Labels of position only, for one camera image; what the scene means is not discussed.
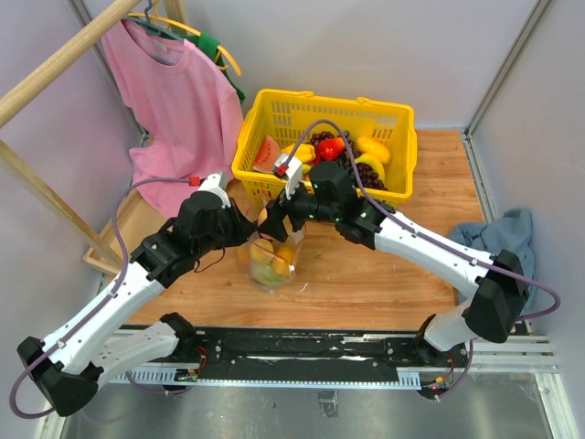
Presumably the green cabbage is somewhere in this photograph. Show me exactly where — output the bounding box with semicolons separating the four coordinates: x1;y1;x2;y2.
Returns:
250;264;282;287

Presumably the clear zip top bag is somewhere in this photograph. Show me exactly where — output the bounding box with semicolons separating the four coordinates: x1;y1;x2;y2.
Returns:
236;218;305;294

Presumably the peach fruit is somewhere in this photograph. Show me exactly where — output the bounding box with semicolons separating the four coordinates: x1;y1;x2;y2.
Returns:
257;208;270;230

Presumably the yellow lemon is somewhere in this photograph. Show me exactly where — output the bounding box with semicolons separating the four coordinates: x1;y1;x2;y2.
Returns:
249;238;274;265

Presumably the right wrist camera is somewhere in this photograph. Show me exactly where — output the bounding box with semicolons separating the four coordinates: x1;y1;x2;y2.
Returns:
273;154;303;199

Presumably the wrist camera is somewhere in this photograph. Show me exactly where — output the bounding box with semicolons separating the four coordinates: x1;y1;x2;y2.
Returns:
273;154;303;199
187;171;229;192

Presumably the wooden clothes rack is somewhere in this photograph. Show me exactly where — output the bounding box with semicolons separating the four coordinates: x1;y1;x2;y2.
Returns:
0;0;188;284

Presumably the yellow mango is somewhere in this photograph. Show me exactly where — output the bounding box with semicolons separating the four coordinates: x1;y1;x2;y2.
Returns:
356;136;392;165

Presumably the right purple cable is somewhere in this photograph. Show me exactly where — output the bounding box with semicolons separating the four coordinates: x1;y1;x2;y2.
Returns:
292;119;562;321

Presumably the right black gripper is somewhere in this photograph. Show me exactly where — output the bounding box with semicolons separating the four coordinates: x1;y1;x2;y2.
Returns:
258;173;339;242

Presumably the red bell pepper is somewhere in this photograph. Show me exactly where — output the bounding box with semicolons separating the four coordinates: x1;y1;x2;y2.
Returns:
316;137;346;161

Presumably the green garment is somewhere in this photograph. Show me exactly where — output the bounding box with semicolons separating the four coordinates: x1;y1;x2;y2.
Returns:
186;33;246;104

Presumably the yellow plastic basket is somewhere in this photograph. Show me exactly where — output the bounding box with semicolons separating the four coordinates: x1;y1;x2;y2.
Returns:
232;89;418;206

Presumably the blue cloth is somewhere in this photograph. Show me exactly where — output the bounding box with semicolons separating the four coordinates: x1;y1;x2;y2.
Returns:
447;208;537;316

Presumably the yellow clothes hanger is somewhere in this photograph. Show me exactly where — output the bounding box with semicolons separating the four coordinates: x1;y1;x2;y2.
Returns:
127;1;242;76

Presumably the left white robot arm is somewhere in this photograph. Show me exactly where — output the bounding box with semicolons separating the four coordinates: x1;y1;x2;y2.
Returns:
17;175;255;417

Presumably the dark grapes bunch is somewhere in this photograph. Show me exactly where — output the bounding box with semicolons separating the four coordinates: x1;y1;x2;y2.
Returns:
310;131;391;190

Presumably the purple cable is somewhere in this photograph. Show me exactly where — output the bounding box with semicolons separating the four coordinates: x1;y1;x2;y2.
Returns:
8;177;196;420
292;119;562;321

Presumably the watermelon slice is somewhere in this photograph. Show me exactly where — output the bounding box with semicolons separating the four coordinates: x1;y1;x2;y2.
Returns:
252;135;281;174

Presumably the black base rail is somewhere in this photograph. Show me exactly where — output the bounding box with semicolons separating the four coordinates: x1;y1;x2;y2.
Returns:
157;325;458;384

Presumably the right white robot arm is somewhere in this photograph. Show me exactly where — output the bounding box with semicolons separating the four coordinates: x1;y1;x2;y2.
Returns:
258;162;528;366

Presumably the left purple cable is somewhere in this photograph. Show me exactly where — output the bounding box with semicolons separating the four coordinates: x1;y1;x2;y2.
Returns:
8;177;196;420

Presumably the teal clothes hanger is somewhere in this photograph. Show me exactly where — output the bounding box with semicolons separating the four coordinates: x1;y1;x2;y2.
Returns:
123;0;184;41

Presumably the yellow banana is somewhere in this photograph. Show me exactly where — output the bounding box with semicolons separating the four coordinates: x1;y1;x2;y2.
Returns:
356;154;386;181

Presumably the yellow bell pepper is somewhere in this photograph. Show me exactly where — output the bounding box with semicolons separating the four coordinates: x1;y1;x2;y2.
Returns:
281;144;316;164

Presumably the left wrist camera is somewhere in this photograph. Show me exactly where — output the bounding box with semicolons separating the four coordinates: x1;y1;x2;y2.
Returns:
187;171;229;192

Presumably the pink t-shirt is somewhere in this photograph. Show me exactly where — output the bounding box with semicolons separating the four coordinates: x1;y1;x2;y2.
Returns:
102;20;243;218

